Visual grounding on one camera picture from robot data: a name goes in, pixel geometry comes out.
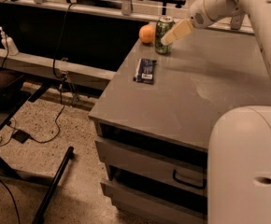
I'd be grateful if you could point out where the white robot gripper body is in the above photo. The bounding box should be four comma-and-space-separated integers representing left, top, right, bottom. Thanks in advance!
189, 0, 217, 29

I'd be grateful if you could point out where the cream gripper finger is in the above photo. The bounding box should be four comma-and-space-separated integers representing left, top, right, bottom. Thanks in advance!
161, 19, 193, 46

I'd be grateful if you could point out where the green soda can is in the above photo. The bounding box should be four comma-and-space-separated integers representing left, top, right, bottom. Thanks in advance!
154, 16, 175, 54

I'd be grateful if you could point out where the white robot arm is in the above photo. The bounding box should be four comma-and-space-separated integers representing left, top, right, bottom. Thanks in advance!
162, 0, 271, 224

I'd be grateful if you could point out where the orange fruit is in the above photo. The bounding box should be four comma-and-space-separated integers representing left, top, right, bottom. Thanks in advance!
138, 24, 155, 44

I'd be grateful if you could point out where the dark blue snack packet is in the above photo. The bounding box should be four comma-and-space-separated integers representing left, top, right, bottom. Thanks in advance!
133, 58, 156, 84

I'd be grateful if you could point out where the grey drawer cabinet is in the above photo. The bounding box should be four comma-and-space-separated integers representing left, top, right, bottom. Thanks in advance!
89, 29, 258, 224

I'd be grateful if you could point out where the white spray bottle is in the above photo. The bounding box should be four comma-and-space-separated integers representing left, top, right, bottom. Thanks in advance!
0, 27, 19, 56

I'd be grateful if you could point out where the black power adapter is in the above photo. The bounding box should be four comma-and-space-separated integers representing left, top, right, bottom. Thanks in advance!
11, 130, 30, 144

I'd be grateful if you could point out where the black power cable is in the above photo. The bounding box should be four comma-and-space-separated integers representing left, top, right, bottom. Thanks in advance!
29, 2, 78, 145

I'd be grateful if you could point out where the black drawer handle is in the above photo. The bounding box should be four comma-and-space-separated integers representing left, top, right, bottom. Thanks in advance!
172, 170, 207, 189

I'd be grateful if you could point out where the black desk frame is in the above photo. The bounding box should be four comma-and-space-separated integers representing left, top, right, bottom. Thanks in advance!
0, 92, 79, 224

